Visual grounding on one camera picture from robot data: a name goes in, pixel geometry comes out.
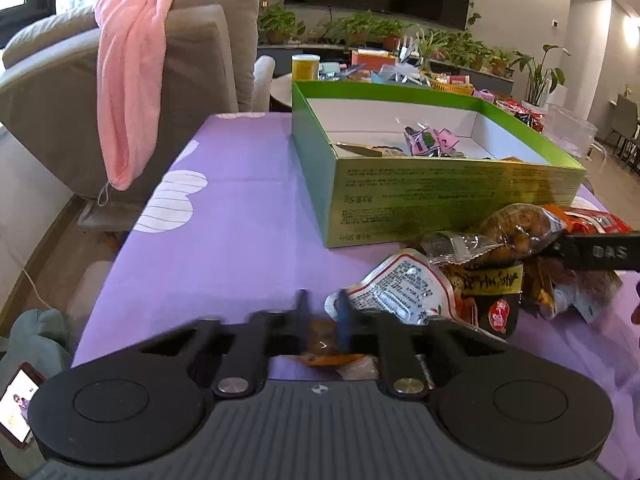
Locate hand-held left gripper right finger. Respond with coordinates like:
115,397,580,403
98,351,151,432
336,290,506,397

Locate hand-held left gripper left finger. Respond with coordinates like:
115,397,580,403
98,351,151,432
132,290,311,397

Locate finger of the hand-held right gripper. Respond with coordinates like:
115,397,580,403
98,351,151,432
550,234,573,267

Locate orange beige snack packet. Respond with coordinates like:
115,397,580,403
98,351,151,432
300,317,381,381

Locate clear bag of brown nuts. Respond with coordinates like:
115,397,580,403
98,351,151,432
420,204,571,273

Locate black yellow snack packet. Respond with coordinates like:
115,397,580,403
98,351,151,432
445,262,525,338

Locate green cardboard box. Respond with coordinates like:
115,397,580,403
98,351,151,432
291,80,587,249

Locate red checkered snack packet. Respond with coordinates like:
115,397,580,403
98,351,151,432
542,204,635,235

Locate white silver snack pouch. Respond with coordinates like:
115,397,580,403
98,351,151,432
325,249,493,343

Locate purple floral tablecloth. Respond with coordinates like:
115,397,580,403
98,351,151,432
70,112,640,480

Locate glass mug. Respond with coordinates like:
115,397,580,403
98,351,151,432
542,104,608,161

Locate dining chair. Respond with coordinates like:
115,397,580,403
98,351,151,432
597,92,640,176

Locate red snack bag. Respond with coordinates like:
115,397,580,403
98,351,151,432
495,100,548,133

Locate snack packets inside box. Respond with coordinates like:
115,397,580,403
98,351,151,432
404,126,458,157

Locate long beige snack packet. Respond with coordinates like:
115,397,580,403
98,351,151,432
335,141,383,157

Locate large leafy floor plant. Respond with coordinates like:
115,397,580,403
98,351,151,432
510,44,571,107

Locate yellow woven basket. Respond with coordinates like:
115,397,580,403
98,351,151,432
430,76,475,96

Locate spider plant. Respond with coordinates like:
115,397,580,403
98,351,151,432
410,27,451,68

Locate blue plastic basket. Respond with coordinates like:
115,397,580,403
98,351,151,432
370,67,431,86

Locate yellow can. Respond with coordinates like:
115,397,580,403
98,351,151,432
291,53,320,82

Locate teal plush toy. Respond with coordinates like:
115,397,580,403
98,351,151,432
0,309,73,478

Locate orange tissue box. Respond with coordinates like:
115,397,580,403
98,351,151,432
351,49,396,72

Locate dark television cabinet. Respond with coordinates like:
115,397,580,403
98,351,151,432
257,42,516,81

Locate pink towel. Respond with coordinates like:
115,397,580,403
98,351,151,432
94,0,180,192

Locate smartphone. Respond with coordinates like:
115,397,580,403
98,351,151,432
0,364,43,448

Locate row of potted plants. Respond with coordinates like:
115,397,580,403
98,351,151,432
257,4,516,78

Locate grey armchair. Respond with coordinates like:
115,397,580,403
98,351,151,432
0,0,276,233

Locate white cable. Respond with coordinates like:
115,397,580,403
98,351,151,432
21,268,52,312

